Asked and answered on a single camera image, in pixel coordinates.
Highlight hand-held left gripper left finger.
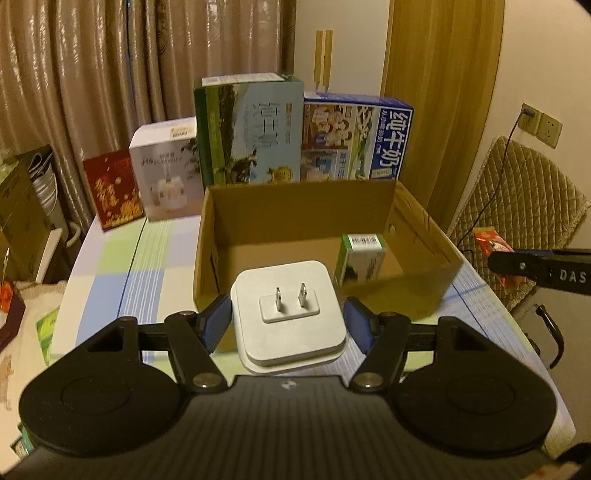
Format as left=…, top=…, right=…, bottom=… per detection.
left=85, top=294, right=232, bottom=394

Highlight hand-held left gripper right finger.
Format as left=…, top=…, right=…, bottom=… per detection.
left=344, top=296, right=490, bottom=394

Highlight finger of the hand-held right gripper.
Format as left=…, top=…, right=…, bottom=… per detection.
left=488, top=248, right=591, bottom=297

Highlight cardboard box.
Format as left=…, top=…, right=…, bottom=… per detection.
left=192, top=179, right=464, bottom=356

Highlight white power adapter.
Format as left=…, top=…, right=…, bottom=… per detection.
left=230, top=259, right=348, bottom=374

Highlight red snack packet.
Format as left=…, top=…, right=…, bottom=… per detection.
left=473, top=227, right=539, bottom=301

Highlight black curved bar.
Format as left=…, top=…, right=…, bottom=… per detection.
left=536, top=305, right=564, bottom=370

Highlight small green white box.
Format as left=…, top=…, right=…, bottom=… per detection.
left=333, top=233, right=387, bottom=284

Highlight white humidifier box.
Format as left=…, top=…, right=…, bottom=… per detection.
left=128, top=116, right=206, bottom=221

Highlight red gold box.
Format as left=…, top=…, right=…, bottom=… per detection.
left=83, top=148, right=145, bottom=230

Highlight green packet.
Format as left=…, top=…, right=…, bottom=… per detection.
left=36, top=307, right=61, bottom=365

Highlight white sack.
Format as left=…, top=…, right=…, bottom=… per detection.
left=0, top=279, right=68, bottom=411

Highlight blue milk carton box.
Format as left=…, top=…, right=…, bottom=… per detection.
left=300, top=91, right=415, bottom=182

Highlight green milk carton box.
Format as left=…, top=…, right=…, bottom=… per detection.
left=193, top=72, right=305, bottom=186

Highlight wooden wardrobe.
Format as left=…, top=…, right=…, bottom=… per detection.
left=381, top=0, right=505, bottom=227

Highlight dark red box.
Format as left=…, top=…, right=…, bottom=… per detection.
left=0, top=281, right=26, bottom=354

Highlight brown storage carton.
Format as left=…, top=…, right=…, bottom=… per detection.
left=0, top=145, right=58, bottom=282

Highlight beige curtain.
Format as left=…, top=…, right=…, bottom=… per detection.
left=0, top=0, right=296, bottom=232

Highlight thin dark cable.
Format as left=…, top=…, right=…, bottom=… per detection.
left=455, top=105, right=532, bottom=259

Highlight empty wall socket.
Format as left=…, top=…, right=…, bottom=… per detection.
left=538, top=112, right=563, bottom=148

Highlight wall socket with plug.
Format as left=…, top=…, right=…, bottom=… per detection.
left=519, top=104, right=541, bottom=136

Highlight wooden wall strips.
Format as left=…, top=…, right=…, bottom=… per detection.
left=314, top=30, right=334, bottom=90

